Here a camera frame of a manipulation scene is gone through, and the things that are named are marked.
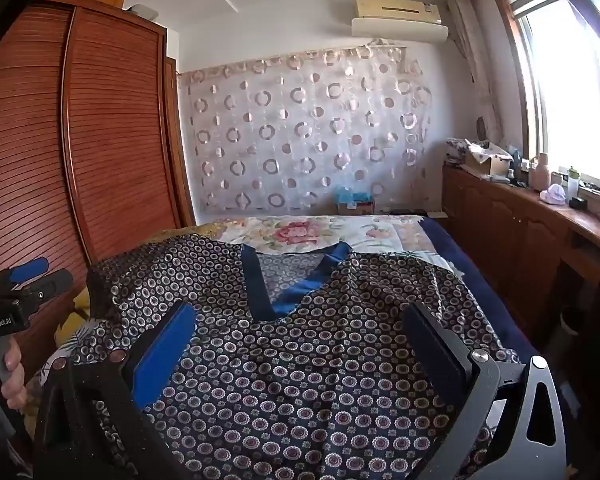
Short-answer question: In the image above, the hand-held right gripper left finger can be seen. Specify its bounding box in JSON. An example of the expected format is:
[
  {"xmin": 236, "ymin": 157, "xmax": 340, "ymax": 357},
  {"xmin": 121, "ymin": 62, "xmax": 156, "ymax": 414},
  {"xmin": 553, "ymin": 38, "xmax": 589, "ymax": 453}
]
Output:
[{"xmin": 32, "ymin": 300, "xmax": 200, "ymax": 480}]

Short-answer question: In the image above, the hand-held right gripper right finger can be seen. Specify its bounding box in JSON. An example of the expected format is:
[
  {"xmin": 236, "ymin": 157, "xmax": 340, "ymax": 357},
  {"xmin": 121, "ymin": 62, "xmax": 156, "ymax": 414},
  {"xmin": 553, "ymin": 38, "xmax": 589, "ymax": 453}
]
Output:
[{"xmin": 402, "ymin": 301, "xmax": 569, "ymax": 480}]

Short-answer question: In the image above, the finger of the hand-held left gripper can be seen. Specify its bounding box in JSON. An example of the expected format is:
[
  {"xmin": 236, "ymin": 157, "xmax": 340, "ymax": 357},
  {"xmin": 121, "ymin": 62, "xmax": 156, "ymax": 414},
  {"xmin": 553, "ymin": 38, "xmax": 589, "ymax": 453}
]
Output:
[
  {"xmin": 0, "ymin": 256, "xmax": 51, "ymax": 295},
  {"xmin": 17, "ymin": 269, "xmax": 75, "ymax": 312}
]

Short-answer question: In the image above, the navy circle-patterned garment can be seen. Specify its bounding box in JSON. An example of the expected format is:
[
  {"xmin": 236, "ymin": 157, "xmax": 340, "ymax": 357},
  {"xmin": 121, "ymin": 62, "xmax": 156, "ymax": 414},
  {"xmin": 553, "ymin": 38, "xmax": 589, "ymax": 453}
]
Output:
[{"xmin": 42, "ymin": 237, "xmax": 523, "ymax": 480}]

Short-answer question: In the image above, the person's left hand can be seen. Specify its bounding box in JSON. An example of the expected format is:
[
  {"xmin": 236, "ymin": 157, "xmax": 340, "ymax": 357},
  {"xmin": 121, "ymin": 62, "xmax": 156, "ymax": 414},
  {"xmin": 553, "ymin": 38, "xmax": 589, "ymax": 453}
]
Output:
[{"xmin": 0, "ymin": 342, "xmax": 27, "ymax": 403}]

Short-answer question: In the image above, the leaf print blanket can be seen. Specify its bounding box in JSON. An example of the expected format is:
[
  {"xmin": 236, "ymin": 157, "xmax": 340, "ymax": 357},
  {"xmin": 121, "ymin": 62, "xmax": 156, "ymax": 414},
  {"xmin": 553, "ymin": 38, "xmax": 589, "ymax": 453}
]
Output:
[{"xmin": 22, "ymin": 320, "xmax": 111, "ymax": 421}]

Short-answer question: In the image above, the navy bed sheet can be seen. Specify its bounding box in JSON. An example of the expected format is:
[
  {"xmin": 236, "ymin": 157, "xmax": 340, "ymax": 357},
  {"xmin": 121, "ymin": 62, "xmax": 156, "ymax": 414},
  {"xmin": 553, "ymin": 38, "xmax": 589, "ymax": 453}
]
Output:
[{"xmin": 420, "ymin": 217, "xmax": 541, "ymax": 361}]

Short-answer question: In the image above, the golden brown patterned cloth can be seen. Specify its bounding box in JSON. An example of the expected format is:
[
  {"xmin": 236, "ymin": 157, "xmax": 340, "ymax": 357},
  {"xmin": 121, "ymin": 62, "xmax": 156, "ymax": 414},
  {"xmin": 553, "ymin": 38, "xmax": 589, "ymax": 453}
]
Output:
[{"xmin": 145, "ymin": 222, "xmax": 228, "ymax": 244}]

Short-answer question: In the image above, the long wooden sideboard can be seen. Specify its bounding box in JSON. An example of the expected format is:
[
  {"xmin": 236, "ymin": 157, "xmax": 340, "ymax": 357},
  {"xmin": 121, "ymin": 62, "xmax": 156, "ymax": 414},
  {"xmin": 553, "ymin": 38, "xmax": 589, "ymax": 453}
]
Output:
[{"xmin": 442, "ymin": 160, "xmax": 600, "ymax": 346}]

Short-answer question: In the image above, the printed cardboard box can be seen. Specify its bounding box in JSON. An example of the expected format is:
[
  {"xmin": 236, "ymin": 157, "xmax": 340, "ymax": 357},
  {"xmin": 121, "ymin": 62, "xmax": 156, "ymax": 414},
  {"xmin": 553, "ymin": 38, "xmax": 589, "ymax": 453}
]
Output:
[{"xmin": 336, "ymin": 200, "xmax": 376, "ymax": 216}]

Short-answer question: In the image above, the floral quilt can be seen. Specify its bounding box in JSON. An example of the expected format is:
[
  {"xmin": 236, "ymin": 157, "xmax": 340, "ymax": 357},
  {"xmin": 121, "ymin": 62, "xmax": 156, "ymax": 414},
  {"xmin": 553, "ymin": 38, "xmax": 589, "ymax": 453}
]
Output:
[{"xmin": 200, "ymin": 215, "xmax": 466, "ymax": 276}]

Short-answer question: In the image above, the blue plastic bag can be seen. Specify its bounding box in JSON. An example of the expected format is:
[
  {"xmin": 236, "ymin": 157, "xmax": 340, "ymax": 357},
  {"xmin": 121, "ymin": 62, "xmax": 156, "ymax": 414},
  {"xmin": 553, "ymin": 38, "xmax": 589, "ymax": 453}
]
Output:
[{"xmin": 334, "ymin": 186, "xmax": 369, "ymax": 206}]

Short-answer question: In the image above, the pink white cap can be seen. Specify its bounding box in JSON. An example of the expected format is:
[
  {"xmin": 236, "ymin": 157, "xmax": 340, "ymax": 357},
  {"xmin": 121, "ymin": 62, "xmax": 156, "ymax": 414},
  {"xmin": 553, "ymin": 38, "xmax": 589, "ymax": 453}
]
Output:
[{"xmin": 540, "ymin": 183, "xmax": 567, "ymax": 206}]

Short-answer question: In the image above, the open cardboard box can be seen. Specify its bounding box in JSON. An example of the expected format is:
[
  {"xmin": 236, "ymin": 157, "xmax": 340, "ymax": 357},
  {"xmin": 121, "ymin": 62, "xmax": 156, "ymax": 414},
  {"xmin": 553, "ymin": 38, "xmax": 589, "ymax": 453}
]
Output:
[{"xmin": 462, "ymin": 142, "xmax": 513, "ymax": 177}]

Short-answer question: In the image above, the floral storage box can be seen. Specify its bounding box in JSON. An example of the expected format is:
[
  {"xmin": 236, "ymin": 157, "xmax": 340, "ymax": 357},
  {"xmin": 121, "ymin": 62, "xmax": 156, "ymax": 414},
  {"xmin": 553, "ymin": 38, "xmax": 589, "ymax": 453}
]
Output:
[{"xmin": 446, "ymin": 139, "xmax": 481, "ymax": 163}]

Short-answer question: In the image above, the pink thermos jug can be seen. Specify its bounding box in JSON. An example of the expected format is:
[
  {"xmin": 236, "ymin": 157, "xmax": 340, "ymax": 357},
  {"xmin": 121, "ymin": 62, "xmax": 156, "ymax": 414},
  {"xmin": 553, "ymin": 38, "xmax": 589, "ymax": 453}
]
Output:
[{"xmin": 531, "ymin": 152, "xmax": 551, "ymax": 192}]

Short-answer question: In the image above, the sheer circle-patterned curtain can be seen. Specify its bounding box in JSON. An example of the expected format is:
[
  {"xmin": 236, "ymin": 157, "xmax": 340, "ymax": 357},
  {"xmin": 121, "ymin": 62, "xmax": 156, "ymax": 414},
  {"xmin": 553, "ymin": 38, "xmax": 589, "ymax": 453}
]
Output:
[{"xmin": 177, "ymin": 45, "xmax": 433, "ymax": 216}]

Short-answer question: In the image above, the wooden framed window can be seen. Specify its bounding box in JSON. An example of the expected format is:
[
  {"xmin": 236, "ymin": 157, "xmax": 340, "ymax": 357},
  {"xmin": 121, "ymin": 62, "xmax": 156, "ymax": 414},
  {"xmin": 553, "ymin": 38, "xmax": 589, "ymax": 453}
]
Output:
[{"xmin": 490, "ymin": 0, "xmax": 600, "ymax": 191}]

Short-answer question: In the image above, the white air conditioner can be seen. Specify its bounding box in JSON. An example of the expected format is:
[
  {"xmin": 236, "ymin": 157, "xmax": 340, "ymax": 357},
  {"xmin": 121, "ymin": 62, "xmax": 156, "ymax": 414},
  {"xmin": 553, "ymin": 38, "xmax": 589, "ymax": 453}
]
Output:
[{"xmin": 351, "ymin": 17, "xmax": 450, "ymax": 44}]

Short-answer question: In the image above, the beige wall air conditioner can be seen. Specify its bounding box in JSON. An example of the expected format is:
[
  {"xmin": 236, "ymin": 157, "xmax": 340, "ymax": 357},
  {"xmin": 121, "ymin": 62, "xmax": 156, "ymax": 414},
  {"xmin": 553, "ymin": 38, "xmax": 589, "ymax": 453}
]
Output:
[{"xmin": 355, "ymin": 0, "xmax": 443, "ymax": 26}]

